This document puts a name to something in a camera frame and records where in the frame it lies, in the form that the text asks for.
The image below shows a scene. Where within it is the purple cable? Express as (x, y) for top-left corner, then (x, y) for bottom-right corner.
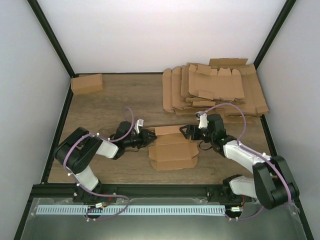
(63, 107), (137, 222)
(199, 102), (293, 222)

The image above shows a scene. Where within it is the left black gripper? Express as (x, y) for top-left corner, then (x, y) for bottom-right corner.
(124, 128), (159, 149)

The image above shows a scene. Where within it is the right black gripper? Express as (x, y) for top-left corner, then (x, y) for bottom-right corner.
(179, 125), (215, 143)

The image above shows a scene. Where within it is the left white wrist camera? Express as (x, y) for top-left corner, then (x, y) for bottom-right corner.
(134, 118), (144, 134)

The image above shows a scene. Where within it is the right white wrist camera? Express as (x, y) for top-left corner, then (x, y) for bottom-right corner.
(195, 111), (208, 129)

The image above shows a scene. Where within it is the stack of flat cardboard boxes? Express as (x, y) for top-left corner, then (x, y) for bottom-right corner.
(162, 58), (269, 123)

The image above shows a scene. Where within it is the folded brown cardboard box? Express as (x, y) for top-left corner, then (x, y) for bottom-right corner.
(71, 73), (104, 95)

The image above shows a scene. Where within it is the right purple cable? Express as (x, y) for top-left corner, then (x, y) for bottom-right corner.
(199, 102), (293, 222)

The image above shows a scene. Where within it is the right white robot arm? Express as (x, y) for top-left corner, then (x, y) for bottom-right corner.
(179, 112), (300, 210)

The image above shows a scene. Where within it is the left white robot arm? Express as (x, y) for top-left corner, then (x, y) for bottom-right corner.
(53, 119), (157, 202)

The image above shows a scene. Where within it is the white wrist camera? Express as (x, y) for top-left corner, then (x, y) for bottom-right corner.
(134, 118), (144, 134)
(195, 111), (208, 129)

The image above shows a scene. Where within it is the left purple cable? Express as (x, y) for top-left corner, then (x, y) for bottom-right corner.
(63, 107), (137, 222)

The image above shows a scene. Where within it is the black aluminium frame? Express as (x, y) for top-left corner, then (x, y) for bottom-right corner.
(14, 0), (315, 240)

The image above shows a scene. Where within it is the light blue slotted cable duct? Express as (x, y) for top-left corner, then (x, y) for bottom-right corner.
(35, 205), (226, 217)

